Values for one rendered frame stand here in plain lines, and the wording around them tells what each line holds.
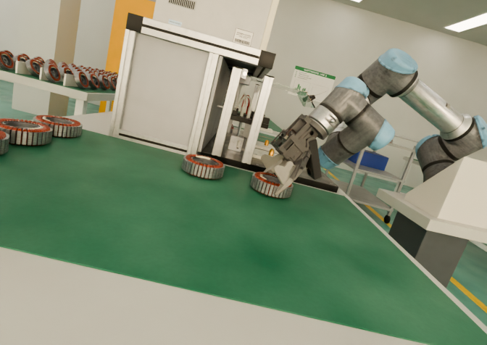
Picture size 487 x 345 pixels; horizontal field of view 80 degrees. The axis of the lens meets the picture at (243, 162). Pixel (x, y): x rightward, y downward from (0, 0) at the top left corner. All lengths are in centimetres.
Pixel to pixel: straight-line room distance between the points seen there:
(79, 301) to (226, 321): 14
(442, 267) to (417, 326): 91
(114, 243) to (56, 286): 9
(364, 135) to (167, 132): 58
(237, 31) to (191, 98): 29
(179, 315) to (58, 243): 18
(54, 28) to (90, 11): 258
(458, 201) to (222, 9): 102
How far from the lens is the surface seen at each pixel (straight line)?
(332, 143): 85
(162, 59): 95
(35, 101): 500
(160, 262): 39
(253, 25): 106
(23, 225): 46
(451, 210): 123
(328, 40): 678
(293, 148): 74
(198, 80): 92
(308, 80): 660
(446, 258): 136
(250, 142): 92
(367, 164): 396
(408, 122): 743
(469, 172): 122
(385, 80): 113
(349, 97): 78
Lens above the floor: 97
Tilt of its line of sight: 12 degrees down
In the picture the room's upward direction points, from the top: 15 degrees clockwise
